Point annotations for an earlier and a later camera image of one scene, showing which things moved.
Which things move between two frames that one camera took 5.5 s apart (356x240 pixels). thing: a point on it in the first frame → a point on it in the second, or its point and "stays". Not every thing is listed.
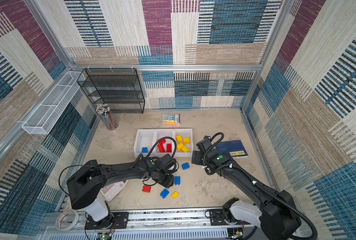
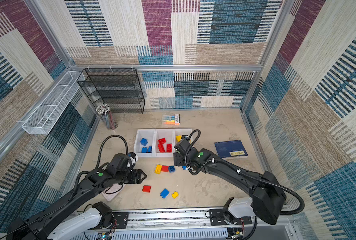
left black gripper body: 165,179 → 132,177
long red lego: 169,148 stays
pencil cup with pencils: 104,110 stays
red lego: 160,143 stays
